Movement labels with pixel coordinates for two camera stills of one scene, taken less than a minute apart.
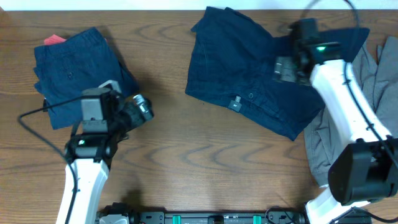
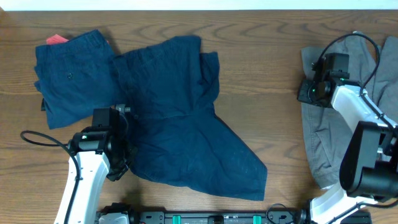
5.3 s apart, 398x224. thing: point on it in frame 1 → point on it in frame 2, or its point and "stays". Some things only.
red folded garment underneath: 53,39 stays
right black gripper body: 287,65 → 309,93
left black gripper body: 125,115 → 123,160
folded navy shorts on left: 68,69 stays
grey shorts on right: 379,82 stays
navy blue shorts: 232,62 → 171,89
